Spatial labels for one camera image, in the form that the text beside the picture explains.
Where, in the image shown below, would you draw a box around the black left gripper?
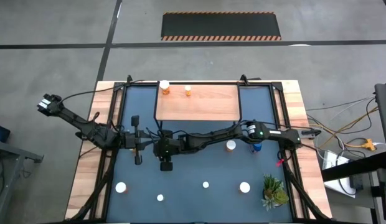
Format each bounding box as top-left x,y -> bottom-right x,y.
120,115 -> 155,165

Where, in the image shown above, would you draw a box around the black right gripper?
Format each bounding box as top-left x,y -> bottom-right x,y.
149,129 -> 183,171

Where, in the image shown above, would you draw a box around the wooden shelf black metal legs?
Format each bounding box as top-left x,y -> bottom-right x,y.
153,81 -> 243,131

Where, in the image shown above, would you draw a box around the blue-grey table mat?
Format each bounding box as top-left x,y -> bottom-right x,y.
106,84 -> 294,223

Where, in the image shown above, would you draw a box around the potted succulent plant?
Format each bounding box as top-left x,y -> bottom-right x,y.
261,173 -> 290,212

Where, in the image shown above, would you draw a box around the grey metal desk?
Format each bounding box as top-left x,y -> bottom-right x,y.
0,139 -> 44,215

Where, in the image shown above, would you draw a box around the black hazard-striped floor mat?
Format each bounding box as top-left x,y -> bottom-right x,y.
161,11 -> 282,42

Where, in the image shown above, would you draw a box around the black device blue light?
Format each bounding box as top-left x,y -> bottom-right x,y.
0,123 -> 12,144

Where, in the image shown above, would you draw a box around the white paper sheet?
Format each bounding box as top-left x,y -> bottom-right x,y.
322,149 -> 357,198

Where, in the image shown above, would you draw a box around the yellow power splitter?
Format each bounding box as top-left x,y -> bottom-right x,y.
360,138 -> 377,152

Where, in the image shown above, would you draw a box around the dark grey monitor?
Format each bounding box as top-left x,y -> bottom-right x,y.
374,82 -> 386,162

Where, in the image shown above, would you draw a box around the black aluminium rig frame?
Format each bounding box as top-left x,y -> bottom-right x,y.
67,74 -> 332,224

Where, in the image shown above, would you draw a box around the long black arm cable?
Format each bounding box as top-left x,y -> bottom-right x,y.
57,79 -> 146,105

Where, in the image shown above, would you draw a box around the yellow power cable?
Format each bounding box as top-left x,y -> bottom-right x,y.
317,105 -> 380,150

